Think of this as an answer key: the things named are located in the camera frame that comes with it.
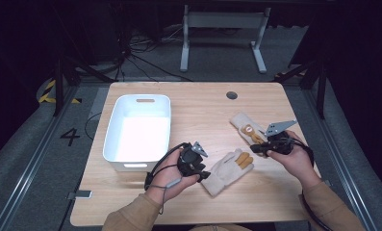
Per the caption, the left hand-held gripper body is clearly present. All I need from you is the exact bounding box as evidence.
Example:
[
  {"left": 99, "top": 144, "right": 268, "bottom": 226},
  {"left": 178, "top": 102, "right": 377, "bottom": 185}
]
[{"left": 177, "top": 141, "right": 210, "bottom": 177}]

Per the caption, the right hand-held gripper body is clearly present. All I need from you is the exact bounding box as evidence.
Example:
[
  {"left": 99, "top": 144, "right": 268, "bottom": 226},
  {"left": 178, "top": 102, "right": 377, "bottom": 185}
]
[{"left": 265, "top": 119, "right": 298, "bottom": 157}]

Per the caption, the plain white and yellow glove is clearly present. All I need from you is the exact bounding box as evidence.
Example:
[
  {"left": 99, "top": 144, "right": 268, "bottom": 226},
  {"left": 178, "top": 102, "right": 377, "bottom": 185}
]
[{"left": 200, "top": 147, "right": 255, "bottom": 197}]

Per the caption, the white plastic bin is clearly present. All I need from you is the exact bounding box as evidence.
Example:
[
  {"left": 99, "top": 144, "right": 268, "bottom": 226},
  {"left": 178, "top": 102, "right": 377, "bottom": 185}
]
[{"left": 102, "top": 93, "right": 172, "bottom": 173}]

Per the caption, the person's right hand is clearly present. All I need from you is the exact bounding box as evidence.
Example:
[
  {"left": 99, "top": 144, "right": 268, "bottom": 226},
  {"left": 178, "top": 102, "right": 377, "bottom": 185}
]
[{"left": 267, "top": 129, "right": 323, "bottom": 189}]

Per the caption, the person's left hand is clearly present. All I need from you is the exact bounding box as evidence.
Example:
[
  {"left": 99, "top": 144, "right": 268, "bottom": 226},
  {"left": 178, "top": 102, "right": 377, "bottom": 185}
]
[{"left": 144, "top": 155, "right": 201, "bottom": 205}]

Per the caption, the person's lap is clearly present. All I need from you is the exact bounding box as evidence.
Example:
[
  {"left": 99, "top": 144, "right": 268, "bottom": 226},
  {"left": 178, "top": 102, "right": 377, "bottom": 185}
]
[{"left": 188, "top": 223, "right": 254, "bottom": 231}]

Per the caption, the black metal stand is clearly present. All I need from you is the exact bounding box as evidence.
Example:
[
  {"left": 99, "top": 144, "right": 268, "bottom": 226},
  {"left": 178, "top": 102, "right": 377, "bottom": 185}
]
[
  {"left": 51, "top": 54, "right": 116, "bottom": 117},
  {"left": 272, "top": 54, "right": 329, "bottom": 120}
]

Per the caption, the yellow black hazard tape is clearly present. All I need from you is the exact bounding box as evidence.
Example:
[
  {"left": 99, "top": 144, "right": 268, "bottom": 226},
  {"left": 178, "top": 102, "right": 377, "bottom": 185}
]
[{"left": 38, "top": 79, "right": 83, "bottom": 105}]

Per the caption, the grey wrist lanyard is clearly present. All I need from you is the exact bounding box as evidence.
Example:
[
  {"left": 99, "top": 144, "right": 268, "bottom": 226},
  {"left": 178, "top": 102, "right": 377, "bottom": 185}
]
[{"left": 147, "top": 177, "right": 183, "bottom": 216}]

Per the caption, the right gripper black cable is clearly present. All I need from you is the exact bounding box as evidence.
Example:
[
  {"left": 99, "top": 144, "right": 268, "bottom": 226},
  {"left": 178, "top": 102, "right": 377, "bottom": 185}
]
[{"left": 293, "top": 140, "right": 335, "bottom": 231}]

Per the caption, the aluminium floor rail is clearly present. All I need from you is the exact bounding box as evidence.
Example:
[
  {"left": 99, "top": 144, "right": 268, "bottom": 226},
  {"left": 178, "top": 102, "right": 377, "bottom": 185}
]
[
  {"left": 0, "top": 86, "right": 81, "bottom": 231},
  {"left": 301, "top": 86, "right": 379, "bottom": 231}
]

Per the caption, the thin black floor cable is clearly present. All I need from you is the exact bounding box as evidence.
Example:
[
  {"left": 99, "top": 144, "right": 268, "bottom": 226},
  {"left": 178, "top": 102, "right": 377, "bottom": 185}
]
[{"left": 84, "top": 112, "right": 103, "bottom": 141}]

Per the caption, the bundle of black floor cables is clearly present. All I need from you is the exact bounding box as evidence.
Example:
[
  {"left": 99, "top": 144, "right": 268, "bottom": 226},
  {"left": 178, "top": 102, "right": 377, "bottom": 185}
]
[{"left": 114, "top": 24, "right": 193, "bottom": 83}]

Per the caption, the grey metal desk frame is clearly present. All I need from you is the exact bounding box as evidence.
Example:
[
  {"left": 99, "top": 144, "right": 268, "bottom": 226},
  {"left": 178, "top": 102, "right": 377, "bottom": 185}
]
[{"left": 179, "top": 4, "right": 272, "bottom": 74}]

